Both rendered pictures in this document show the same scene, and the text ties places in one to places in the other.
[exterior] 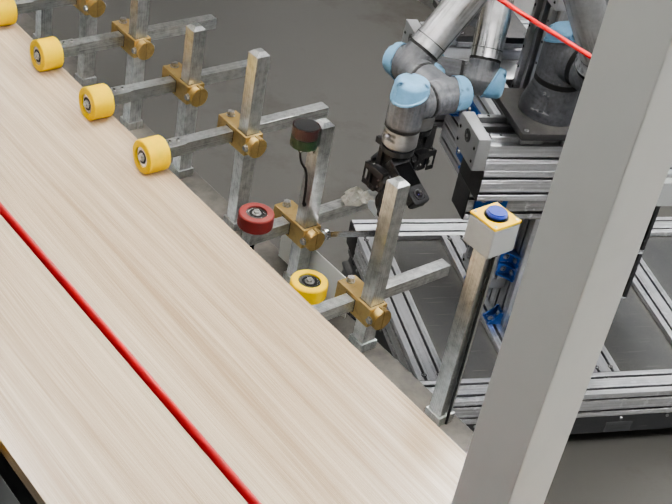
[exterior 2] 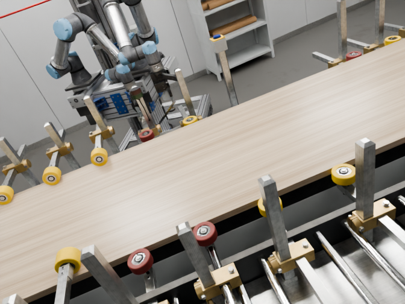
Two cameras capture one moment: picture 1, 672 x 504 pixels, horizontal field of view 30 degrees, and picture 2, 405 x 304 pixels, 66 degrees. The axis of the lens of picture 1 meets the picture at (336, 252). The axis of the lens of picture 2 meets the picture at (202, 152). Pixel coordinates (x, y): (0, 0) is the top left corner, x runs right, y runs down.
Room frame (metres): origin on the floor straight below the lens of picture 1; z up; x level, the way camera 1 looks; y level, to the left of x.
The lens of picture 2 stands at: (1.09, 1.20, 1.68)
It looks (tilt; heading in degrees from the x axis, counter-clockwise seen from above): 33 degrees down; 310
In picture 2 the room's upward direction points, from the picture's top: 20 degrees counter-clockwise
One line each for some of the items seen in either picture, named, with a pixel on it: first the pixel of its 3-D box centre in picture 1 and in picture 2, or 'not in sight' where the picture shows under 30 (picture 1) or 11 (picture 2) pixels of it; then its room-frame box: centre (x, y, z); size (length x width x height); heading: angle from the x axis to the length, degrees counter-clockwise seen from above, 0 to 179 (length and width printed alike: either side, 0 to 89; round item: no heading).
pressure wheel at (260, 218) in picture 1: (253, 231); (149, 140); (2.28, 0.19, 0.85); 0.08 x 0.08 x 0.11
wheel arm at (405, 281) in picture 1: (373, 293); (187, 120); (2.21, -0.10, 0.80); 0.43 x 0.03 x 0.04; 135
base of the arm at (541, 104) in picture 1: (553, 93); (136, 60); (2.77, -0.44, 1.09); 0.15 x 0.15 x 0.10
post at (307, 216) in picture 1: (307, 212); (150, 123); (2.33, 0.08, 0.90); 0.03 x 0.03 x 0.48; 45
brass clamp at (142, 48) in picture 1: (132, 39); (17, 167); (2.88, 0.62, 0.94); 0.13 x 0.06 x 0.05; 45
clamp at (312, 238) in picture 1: (297, 226); (150, 132); (2.34, 0.10, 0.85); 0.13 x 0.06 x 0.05; 45
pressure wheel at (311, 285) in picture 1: (305, 300); (192, 127); (2.07, 0.04, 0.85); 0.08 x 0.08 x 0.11
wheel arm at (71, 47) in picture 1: (132, 35); (14, 167); (2.90, 0.63, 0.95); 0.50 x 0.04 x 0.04; 135
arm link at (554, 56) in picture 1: (568, 51); (131, 44); (2.76, -0.45, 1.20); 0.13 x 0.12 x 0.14; 41
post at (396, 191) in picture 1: (378, 272); (190, 107); (2.15, -0.10, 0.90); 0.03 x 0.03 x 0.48; 45
